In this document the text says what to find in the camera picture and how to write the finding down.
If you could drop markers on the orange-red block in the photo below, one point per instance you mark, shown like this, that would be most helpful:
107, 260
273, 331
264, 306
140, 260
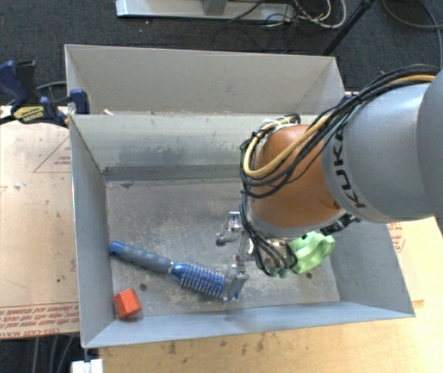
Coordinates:
127, 304

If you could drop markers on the grey metal bin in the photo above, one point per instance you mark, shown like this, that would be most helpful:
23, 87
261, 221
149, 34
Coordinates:
190, 216

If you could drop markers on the brown cardboard board, red print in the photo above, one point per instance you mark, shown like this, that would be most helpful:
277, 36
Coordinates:
35, 216

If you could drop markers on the blue and grey hairbrush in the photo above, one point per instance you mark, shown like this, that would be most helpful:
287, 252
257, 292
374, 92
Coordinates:
147, 260

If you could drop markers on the light green plastic object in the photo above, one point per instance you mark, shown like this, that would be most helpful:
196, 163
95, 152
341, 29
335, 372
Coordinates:
312, 252

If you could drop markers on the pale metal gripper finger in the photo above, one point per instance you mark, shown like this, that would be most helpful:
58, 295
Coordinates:
232, 227
237, 284

